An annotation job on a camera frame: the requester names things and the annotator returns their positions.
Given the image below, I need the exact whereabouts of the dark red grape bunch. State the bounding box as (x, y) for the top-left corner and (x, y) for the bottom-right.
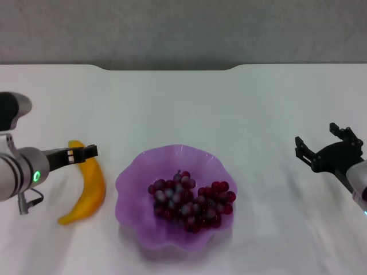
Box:
(147, 169), (237, 234)

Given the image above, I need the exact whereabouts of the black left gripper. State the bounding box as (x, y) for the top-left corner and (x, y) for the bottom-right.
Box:
(42, 144), (99, 173)

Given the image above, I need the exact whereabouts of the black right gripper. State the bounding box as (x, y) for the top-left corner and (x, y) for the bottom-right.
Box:
(295, 123), (365, 192)

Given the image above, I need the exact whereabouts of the purple wavy plastic bowl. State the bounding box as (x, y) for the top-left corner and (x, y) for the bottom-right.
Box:
(114, 144), (239, 253)

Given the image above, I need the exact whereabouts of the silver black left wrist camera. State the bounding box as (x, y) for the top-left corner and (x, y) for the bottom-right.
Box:
(0, 92), (33, 155)

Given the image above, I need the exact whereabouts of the left arm cable with plug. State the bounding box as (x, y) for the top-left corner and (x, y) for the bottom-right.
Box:
(17, 187), (44, 216)

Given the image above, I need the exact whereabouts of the yellow banana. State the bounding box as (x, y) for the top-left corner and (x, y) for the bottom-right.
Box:
(57, 139), (107, 227)

